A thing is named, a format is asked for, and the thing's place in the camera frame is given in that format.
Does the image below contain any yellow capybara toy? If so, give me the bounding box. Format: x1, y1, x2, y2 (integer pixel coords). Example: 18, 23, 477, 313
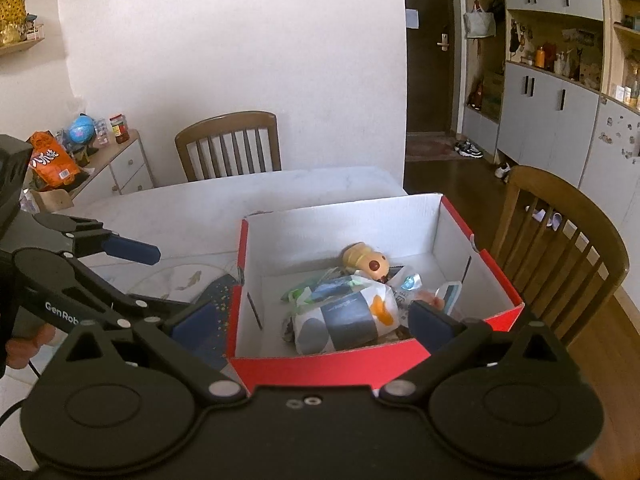
341, 242, 390, 281

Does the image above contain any white wall storage cabinet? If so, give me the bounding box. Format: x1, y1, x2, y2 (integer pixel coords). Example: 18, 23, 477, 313
462, 0, 640, 241

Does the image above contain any dark blue speckled placemat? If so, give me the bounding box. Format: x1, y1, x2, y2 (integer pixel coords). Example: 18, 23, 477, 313
197, 275, 241, 366

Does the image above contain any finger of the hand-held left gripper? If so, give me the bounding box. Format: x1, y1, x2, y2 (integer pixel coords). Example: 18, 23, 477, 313
32, 212, 162, 266
12, 249, 197, 332

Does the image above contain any person's left hand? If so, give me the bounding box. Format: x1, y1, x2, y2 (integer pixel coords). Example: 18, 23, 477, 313
5, 324, 57, 368

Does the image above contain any white blue tissue pack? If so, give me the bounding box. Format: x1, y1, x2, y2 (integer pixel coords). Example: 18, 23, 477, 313
287, 275, 398, 356

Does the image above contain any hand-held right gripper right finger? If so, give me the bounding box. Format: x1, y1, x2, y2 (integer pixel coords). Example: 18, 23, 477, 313
382, 302, 576, 402

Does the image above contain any white side cabinet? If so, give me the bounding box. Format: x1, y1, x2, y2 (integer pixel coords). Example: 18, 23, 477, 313
67, 129, 156, 206

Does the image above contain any white chicken snack packet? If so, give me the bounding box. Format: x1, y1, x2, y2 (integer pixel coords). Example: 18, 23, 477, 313
390, 270, 466, 316

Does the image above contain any wooden wall shelf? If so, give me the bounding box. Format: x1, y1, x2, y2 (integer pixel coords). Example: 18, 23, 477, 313
0, 0, 46, 56

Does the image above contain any white tote bag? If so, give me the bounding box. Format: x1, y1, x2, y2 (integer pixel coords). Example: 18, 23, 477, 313
463, 2, 497, 39

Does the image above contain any red-lidded sauce jar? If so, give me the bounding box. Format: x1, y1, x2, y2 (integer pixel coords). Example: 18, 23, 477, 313
109, 114, 130, 144

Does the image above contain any blue globe toy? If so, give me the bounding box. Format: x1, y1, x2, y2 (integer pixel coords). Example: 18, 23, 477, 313
67, 114, 96, 143

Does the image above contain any white marble desktop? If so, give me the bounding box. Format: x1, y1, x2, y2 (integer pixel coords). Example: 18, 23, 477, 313
0, 166, 411, 461

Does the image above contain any dark entrance door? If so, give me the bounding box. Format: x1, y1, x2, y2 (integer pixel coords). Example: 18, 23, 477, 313
402, 0, 466, 136

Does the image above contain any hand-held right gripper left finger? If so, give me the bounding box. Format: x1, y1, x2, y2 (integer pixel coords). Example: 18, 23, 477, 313
65, 301, 249, 404

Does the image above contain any black cable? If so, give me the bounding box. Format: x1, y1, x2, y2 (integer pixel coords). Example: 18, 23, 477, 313
0, 360, 46, 423

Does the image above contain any orange snack bag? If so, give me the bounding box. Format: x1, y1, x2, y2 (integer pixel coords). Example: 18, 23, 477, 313
27, 131, 83, 191

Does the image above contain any red cardboard box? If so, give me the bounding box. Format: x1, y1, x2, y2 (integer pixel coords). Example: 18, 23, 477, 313
226, 192, 525, 393

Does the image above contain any wooden slat-back chair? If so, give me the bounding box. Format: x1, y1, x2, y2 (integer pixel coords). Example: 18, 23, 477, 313
175, 111, 282, 182
490, 165, 630, 346

